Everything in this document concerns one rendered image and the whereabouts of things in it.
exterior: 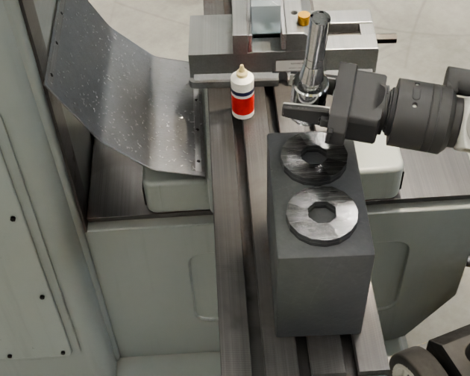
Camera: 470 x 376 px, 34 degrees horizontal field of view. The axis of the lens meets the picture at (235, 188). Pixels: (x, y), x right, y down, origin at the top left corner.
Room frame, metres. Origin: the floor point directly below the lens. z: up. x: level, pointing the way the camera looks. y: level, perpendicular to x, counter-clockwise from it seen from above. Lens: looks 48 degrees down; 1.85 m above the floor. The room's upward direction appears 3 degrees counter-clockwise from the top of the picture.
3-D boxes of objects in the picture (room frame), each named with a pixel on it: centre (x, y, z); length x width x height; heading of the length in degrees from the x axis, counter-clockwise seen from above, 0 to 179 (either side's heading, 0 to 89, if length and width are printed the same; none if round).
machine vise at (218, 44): (1.15, -0.10, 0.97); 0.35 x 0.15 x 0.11; 89
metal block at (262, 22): (1.15, -0.07, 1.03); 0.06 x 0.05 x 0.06; 179
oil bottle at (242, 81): (1.01, -0.02, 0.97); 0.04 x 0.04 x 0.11
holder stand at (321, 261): (0.66, -0.11, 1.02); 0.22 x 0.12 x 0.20; 0
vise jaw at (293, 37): (1.15, -0.13, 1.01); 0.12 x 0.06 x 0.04; 179
